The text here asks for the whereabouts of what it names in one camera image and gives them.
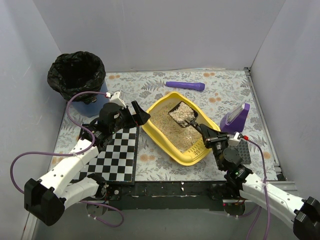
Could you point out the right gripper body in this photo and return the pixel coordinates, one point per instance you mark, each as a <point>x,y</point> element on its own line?
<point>215,138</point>

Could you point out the black white chessboard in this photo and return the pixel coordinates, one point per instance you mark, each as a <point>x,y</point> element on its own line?
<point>116,163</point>

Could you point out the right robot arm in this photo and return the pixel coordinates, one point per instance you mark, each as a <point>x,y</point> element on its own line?
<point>301,214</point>

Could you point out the black litter scoop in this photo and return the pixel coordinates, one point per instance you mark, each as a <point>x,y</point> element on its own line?
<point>184,115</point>

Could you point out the black trash bag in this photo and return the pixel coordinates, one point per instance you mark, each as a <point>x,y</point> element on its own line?
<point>77,72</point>

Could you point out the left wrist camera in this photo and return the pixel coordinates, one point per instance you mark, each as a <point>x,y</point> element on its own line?
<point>116,97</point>

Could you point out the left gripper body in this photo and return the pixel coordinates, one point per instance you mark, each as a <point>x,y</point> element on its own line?
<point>131,116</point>

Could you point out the grey lego baseplate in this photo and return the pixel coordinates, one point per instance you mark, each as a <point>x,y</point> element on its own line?
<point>244,152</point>

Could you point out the yellow litter box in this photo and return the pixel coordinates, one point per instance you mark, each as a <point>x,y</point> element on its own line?
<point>196,152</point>

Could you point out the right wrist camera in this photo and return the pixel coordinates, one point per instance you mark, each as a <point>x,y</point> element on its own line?
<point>234,141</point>

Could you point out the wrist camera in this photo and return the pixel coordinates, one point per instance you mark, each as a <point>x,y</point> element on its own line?
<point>234,141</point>
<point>116,97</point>

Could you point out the blue trash bin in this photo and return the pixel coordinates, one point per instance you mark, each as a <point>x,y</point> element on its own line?
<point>89,105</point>

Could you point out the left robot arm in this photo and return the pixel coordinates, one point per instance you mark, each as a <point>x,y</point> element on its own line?
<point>49,196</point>

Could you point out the cat litter granules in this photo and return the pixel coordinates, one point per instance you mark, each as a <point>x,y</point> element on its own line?
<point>181,138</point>

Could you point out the purple flashlight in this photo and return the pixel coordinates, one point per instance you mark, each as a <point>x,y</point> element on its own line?
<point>197,86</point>

